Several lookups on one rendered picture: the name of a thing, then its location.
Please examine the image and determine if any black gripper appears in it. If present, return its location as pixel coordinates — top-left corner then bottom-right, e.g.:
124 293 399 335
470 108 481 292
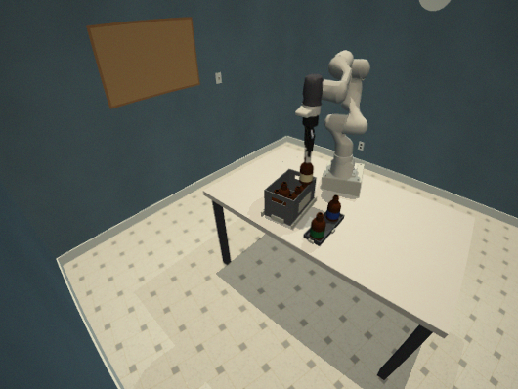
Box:
302 115 319 163

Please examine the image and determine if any brown bottle with blue label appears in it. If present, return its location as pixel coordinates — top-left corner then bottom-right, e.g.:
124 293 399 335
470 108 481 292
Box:
325 194 341 222

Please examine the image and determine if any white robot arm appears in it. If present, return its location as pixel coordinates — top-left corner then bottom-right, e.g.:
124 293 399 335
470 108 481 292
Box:
295 50 370 179

